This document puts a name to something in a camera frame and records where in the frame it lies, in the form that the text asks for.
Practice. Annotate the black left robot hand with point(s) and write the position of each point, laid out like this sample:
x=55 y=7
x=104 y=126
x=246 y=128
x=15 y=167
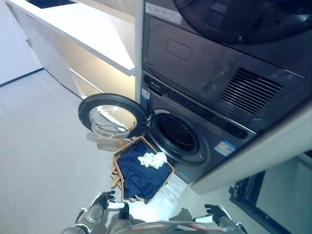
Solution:
x=103 y=198

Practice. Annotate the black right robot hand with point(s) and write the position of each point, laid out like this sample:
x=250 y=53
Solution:
x=215 y=213

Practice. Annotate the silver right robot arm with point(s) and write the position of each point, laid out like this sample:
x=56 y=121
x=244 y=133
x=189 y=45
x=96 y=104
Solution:
x=231 y=224

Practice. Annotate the woven wicker laundry basket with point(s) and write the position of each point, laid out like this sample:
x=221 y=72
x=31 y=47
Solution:
x=116 y=158

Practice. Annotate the dark grey front-load washing machine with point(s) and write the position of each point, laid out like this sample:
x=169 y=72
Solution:
x=214 y=136

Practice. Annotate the dark blue garment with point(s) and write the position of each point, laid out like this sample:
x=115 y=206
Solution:
x=141 y=178

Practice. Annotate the grey robot torso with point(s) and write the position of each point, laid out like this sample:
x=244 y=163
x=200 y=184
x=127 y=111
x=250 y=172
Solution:
x=156 y=226

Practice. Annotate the white crumpled garment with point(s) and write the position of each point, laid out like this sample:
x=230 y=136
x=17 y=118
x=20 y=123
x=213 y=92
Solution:
x=156 y=161

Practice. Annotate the energy label sticker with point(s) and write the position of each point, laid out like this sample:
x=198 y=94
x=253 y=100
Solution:
x=225 y=147

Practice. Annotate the round black washer door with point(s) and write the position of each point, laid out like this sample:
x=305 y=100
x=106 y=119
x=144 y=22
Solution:
x=84 y=107

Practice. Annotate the small blue sticker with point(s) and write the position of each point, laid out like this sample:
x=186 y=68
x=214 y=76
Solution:
x=145 y=94

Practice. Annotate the dark grey stacked dryer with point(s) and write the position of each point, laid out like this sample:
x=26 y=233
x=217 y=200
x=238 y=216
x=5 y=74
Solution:
x=200 y=48

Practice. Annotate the white counter cabinet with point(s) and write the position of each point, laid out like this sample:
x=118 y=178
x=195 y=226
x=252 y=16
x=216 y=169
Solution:
x=80 y=29

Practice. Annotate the black inset counter sink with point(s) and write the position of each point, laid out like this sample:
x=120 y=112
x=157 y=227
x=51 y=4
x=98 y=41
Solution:
x=51 y=3

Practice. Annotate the black metal frame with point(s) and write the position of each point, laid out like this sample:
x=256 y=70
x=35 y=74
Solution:
x=243 y=195

